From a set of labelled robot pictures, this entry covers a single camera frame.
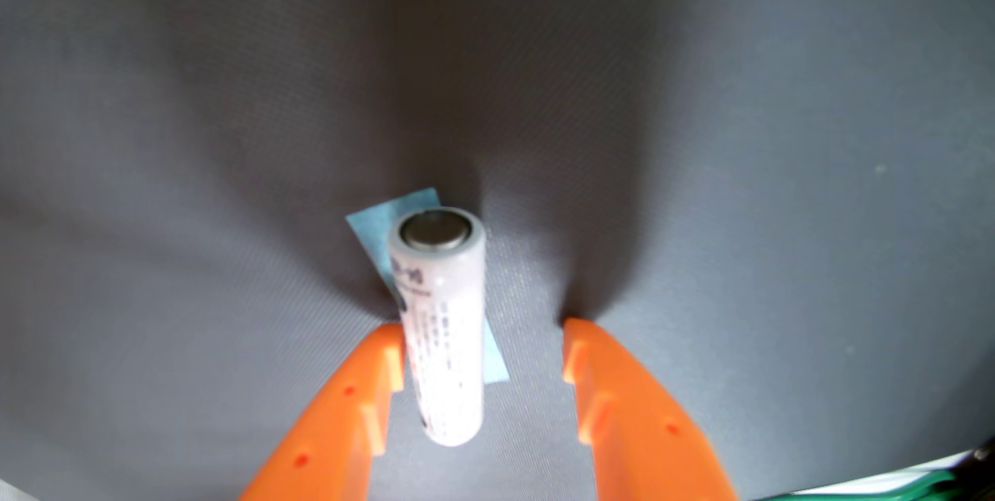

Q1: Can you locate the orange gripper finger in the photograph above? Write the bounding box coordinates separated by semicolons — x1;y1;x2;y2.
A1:
561;318;740;501
239;322;407;501

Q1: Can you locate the white cylindrical battery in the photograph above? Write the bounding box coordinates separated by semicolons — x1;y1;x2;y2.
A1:
388;206;488;448

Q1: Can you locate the light blue paper marker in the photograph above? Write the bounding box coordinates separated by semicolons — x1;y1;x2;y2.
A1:
345;188;511;385

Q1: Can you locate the dark grey mat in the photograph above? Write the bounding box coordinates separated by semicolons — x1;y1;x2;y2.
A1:
0;0;995;501

